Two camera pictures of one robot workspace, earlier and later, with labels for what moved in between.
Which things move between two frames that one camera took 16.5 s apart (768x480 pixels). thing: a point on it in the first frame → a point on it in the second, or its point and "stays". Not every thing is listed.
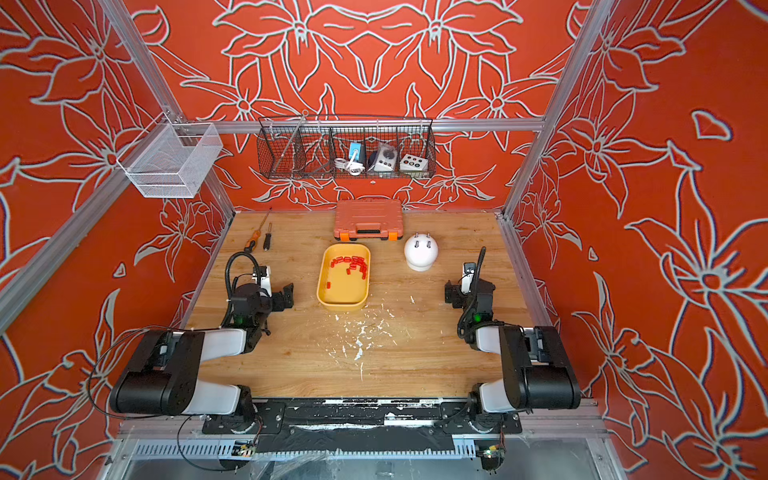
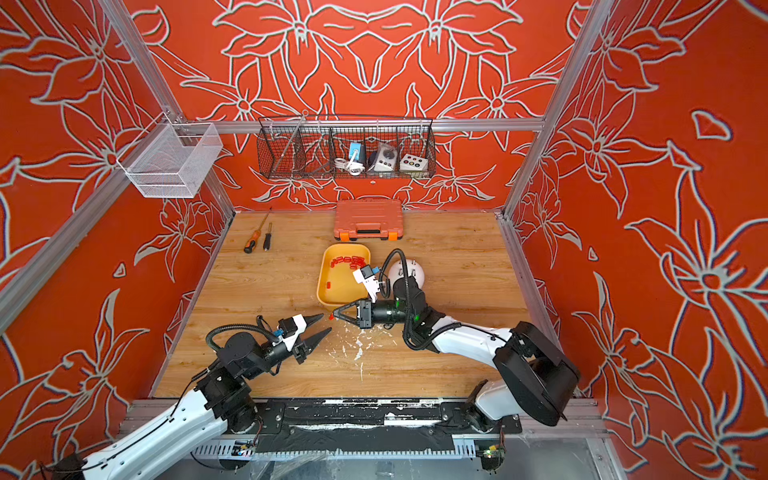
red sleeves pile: (356, 263) stays
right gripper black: (456, 290) → (365, 315)
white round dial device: (387, 157) stays
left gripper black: (277, 305) → (307, 348)
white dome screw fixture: (420, 252) → (414, 269)
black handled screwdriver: (267, 238) stays
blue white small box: (353, 147) stays
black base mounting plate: (402, 426) stays
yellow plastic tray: (336, 289) stays
